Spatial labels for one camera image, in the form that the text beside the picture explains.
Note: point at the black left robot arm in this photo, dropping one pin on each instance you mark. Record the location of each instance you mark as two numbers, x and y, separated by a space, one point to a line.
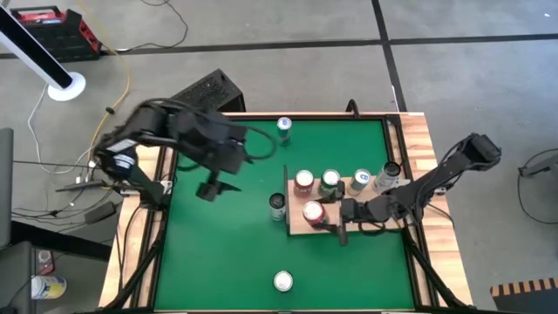
139 124

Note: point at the black floor beam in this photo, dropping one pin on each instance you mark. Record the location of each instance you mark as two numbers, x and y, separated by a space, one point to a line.
61 242

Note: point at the grey panel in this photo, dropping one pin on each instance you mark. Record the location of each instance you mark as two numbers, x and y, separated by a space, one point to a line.
5 187

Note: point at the white and yellow canister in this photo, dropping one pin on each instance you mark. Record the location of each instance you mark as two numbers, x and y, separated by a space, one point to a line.
48 288

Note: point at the red Fanta soda can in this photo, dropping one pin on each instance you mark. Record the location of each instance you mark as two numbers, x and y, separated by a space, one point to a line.
304 183
313 212

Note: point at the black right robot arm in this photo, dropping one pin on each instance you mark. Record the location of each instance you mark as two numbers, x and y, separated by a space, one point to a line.
436 179

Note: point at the green table mat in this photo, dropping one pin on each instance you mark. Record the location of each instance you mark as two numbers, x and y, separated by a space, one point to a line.
244 253

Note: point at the black table frame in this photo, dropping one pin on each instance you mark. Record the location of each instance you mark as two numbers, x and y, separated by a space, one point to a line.
322 117

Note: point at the green Sprite soda can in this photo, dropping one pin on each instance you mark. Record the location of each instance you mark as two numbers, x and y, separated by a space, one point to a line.
329 181
283 281

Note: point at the white stand with black panel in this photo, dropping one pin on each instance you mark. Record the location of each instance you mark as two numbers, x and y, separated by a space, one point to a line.
65 87

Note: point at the red and black toolbox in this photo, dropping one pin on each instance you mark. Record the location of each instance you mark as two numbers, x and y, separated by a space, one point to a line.
56 35

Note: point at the black perforated box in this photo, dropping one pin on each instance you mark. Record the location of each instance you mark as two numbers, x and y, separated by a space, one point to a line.
213 89

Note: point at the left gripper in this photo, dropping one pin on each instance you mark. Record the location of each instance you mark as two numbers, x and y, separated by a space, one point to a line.
213 144

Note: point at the black power adapter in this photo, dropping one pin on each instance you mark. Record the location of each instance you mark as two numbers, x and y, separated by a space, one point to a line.
100 212

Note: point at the black box with orange stripes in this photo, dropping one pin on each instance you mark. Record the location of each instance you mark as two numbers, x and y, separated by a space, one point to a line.
527 301

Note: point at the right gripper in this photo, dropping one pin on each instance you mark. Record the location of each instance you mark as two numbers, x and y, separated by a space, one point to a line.
355 211

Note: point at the wooden shelf with black frame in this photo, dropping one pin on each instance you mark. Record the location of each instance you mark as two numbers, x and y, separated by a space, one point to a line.
301 226

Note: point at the blue Red Bull can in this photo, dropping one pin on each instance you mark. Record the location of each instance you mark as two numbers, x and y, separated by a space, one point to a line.
359 181
284 133

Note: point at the red rectangular object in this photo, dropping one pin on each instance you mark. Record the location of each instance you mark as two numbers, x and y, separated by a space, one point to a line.
45 261

